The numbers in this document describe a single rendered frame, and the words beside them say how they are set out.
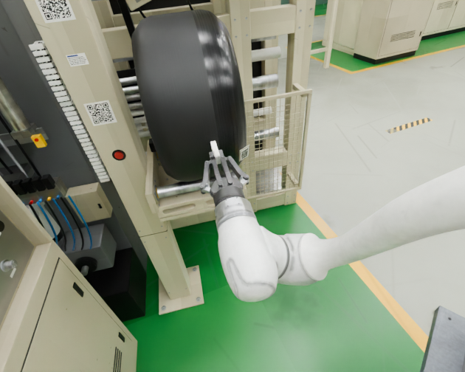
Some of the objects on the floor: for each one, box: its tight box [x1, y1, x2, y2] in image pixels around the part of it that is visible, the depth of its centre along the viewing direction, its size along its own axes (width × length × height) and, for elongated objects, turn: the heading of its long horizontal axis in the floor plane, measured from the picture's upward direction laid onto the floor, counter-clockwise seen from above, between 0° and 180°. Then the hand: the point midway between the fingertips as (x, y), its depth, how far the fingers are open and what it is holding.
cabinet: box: [354, 0, 434, 64], centre depth 436 cm, size 90×56×125 cm, turn 117°
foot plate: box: [159, 265, 204, 315], centre depth 168 cm, size 27×27×2 cm
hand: (215, 152), depth 76 cm, fingers closed
